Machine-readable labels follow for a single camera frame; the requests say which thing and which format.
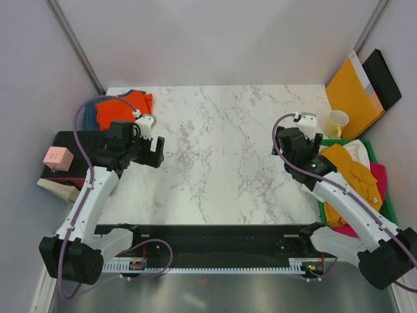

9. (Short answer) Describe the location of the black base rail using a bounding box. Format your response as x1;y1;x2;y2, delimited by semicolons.
94;222;339;271

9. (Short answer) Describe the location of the white slotted cable duct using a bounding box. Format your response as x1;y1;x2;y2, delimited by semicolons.
103;254;322;274

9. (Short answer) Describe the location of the folded blue t shirt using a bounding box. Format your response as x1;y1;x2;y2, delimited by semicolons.
84;89;137;132

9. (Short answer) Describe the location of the black flat box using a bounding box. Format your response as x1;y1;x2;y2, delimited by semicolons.
362;49;402;111

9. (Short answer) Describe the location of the green plastic tray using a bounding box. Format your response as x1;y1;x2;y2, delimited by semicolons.
319;139;397;224

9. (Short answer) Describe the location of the pink cube power adapter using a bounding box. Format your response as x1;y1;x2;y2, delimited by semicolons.
43;146;74;171

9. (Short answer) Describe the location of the black organizer box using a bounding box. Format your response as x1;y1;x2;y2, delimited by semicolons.
40;130;107;190

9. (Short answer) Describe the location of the beige book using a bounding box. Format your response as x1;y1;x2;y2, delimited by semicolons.
36;178;80;203

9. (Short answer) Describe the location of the white t shirt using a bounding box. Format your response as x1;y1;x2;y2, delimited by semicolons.
342;140;371;170

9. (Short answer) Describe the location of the left metal frame post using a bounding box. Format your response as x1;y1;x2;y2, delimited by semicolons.
45;0;106;95

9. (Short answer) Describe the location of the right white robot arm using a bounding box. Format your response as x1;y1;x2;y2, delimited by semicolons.
272;127;416;290

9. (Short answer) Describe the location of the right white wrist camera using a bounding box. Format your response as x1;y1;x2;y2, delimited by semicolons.
293;112;317;138

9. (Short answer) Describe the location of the right metal frame post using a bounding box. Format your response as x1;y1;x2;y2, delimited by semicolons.
353;0;391;55

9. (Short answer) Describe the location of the yellow t shirt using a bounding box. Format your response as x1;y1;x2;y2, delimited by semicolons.
320;140;383;212

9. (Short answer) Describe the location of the orange yellow envelope folder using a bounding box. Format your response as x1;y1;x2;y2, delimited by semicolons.
326;51;385;140

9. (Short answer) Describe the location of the metal frame post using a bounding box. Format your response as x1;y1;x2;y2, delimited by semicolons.
45;0;106;95
353;0;391;55

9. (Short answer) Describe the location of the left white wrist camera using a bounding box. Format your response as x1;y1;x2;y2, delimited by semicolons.
132;110;157;140

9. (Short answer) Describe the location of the folded orange t shirt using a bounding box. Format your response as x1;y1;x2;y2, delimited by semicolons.
95;89;153;131

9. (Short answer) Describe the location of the magenta t shirt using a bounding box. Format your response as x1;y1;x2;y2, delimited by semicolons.
324;161;388;238

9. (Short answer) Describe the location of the pale yellow mug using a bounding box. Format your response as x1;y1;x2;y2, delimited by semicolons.
323;110;349;139

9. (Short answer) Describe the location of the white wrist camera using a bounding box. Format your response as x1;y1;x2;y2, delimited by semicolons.
132;110;157;140
293;112;317;138

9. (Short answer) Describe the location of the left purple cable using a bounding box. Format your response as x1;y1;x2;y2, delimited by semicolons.
58;96;173;300

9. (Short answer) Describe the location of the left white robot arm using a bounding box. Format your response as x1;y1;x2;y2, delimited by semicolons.
39;114;164;285

